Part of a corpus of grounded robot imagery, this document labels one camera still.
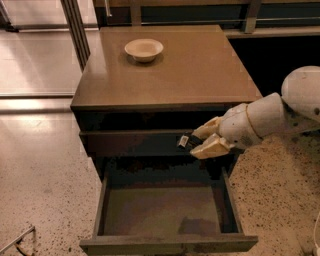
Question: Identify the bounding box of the metal door post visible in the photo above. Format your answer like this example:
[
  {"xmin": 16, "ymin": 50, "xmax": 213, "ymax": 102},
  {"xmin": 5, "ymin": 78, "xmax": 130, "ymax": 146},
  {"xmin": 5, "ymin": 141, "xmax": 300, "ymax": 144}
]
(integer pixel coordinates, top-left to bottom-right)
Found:
[{"xmin": 60, "ymin": 0, "xmax": 90, "ymax": 70}]

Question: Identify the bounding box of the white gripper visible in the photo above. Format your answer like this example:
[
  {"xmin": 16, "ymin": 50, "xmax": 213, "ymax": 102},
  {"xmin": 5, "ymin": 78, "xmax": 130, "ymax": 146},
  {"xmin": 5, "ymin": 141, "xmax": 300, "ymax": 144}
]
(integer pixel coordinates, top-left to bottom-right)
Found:
[{"xmin": 190, "ymin": 103, "xmax": 262, "ymax": 159}]

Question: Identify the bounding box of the metal railing frame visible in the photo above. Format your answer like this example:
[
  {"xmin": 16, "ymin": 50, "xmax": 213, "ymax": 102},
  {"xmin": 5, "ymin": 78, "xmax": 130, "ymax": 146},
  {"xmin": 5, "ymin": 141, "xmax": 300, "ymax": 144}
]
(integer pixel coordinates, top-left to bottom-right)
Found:
[{"xmin": 92, "ymin": 0, "xmax": 320, "ymax": 33}]

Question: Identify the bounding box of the black rxbar chocolate bar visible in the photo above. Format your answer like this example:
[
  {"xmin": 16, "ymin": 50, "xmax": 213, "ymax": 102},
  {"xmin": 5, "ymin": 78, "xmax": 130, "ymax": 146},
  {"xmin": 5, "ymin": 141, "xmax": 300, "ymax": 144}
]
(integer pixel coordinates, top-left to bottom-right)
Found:
[{"xmin": 177, "ymin": 134, "xmax": 203, "ymax": 151}]

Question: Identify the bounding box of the metal frame on floor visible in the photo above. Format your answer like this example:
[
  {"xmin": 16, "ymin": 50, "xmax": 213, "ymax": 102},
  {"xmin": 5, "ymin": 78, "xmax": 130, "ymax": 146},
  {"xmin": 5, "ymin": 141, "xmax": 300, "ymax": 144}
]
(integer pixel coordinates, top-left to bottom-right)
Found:
[{"xmin": 0, "ymin": 226, "xmax": 35, "ymax": 256}]

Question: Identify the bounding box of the closed top drawer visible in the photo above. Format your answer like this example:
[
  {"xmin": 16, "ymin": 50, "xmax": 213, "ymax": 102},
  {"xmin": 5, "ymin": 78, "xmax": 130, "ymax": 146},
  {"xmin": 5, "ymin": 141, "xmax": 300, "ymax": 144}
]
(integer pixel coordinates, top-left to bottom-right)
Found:
[{"xmin": 80, "ymin": 129, "xmax": 192, "ymax": 157}]

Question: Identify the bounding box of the brown drawer cabinet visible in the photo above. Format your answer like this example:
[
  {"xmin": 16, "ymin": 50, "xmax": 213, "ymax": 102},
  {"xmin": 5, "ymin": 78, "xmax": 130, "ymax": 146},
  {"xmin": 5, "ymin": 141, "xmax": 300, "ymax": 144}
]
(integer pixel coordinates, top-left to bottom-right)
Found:
[{"xmin": 71, "ymin": 25, "xmax": 261, "ymax": 178}]

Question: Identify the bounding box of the open middle drawer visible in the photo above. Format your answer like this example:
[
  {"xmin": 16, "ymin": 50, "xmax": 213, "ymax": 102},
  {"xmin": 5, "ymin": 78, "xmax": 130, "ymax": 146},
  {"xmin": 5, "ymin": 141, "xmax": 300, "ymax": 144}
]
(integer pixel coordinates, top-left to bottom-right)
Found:
[{"xmin": 80, "ymin": 171, "xmax": 258, "ymax": 256}]

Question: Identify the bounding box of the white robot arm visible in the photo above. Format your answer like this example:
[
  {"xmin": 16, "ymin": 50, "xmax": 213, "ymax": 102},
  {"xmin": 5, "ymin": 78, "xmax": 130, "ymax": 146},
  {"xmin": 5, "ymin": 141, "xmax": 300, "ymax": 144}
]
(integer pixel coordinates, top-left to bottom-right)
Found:
[{"xmin": 191, "ymin": 66, "xmax": 320, "ymax": 159}]

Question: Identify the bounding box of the white ceramic bowl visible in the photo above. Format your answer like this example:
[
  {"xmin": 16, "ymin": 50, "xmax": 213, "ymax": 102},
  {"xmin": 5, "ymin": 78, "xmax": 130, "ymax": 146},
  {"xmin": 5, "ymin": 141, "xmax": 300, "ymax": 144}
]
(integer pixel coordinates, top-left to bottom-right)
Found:
[{"xmin": 124, "ymin": 39, "xmax": 164, "ymax": 63}]

